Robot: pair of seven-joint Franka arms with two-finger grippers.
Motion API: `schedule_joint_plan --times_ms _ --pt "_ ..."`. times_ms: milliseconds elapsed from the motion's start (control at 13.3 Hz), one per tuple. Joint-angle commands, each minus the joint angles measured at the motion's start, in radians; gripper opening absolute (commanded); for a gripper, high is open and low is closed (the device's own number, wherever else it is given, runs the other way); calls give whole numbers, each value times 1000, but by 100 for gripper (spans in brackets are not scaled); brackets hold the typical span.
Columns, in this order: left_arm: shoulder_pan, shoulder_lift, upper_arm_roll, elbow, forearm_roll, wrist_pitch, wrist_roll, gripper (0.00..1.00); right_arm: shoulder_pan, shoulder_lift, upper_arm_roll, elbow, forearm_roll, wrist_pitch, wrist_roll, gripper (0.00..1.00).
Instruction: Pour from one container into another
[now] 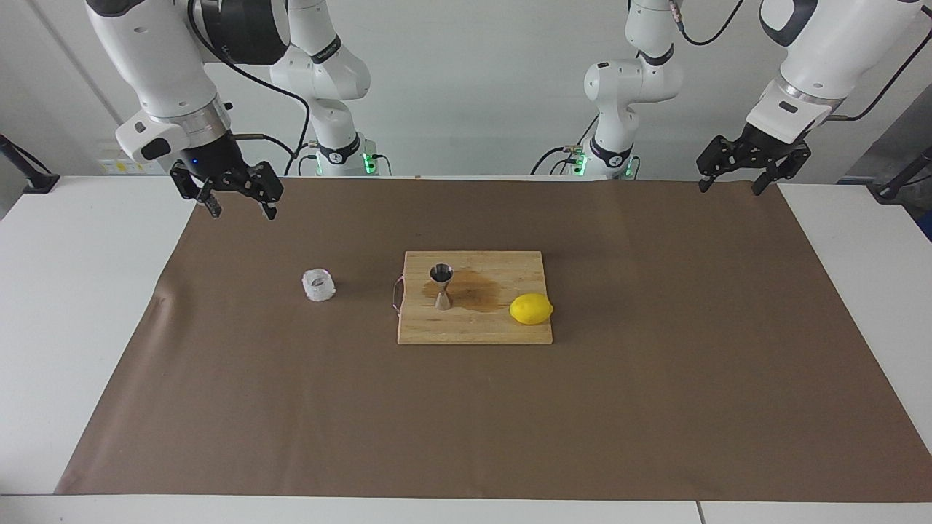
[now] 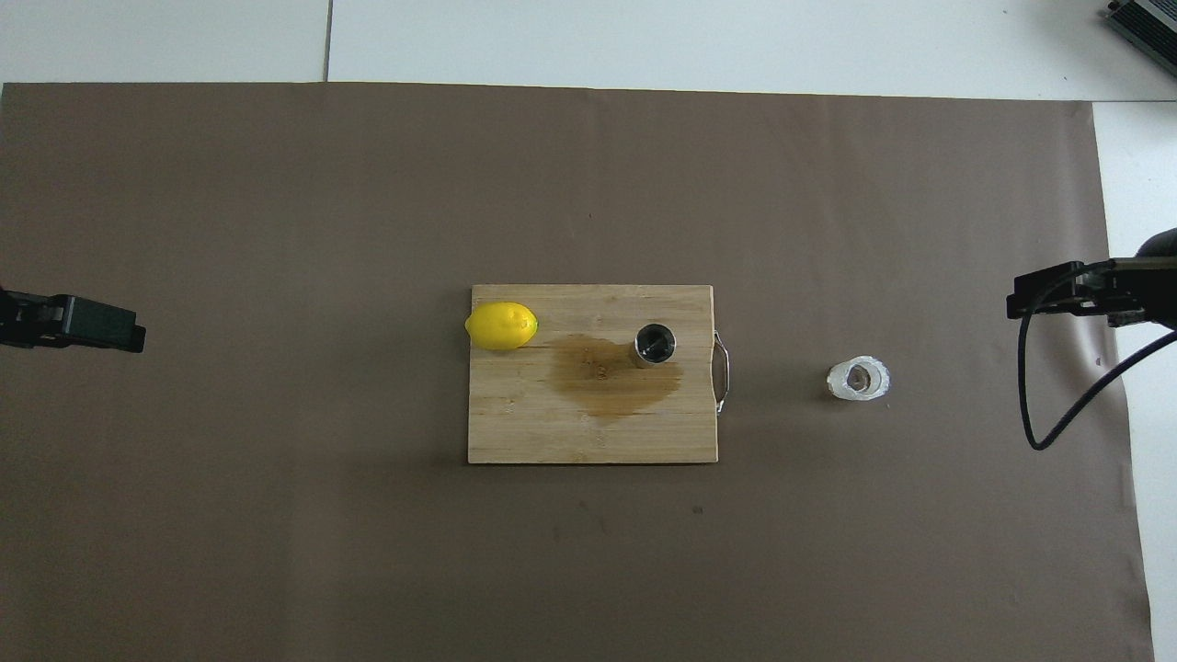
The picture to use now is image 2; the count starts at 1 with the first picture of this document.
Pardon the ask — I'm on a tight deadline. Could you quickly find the yellow lemon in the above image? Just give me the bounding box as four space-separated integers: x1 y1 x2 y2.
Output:
464 302 540 351

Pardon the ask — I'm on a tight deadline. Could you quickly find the small white ribbed cup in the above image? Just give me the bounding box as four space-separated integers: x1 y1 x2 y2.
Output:
826 356 891 404

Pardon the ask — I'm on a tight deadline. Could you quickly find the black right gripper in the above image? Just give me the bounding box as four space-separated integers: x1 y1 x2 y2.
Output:
1006 227 1177 330

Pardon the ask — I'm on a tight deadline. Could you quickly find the grey ribbed metal box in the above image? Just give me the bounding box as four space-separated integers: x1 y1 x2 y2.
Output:
1103 0 1177 51

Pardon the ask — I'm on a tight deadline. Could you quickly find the steel jigger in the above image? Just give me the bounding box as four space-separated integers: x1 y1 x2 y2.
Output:
631 322 678 368

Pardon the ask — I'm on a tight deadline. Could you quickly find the wooden cutting board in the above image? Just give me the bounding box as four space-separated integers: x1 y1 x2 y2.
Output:
467 283 734 465

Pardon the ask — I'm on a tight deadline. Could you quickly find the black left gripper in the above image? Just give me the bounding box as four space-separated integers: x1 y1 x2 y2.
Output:
0 287 148 353

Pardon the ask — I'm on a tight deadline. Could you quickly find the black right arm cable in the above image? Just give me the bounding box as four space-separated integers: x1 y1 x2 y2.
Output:
1016 257 1177 451

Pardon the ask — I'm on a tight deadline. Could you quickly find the brown paper table mat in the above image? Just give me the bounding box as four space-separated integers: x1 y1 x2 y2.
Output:
0 81 1155 662

